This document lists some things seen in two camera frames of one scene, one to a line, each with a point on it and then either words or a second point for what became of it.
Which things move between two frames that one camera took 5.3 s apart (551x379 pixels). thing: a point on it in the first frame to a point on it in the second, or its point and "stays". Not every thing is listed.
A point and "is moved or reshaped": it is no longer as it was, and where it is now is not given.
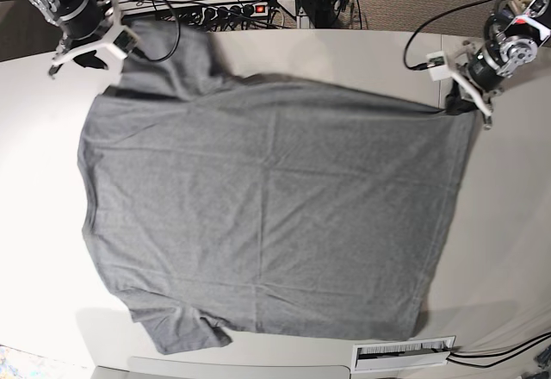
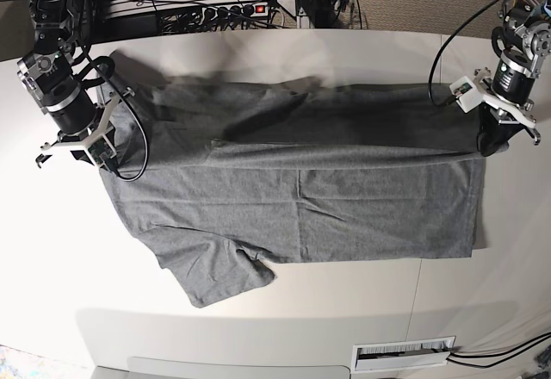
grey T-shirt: [219, 203] is moved or reshaped
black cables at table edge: [535, 342] stays
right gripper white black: [482, 96] to [516, 121]
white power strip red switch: [256, 9] stays
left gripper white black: [95, 43] to [100, 140]
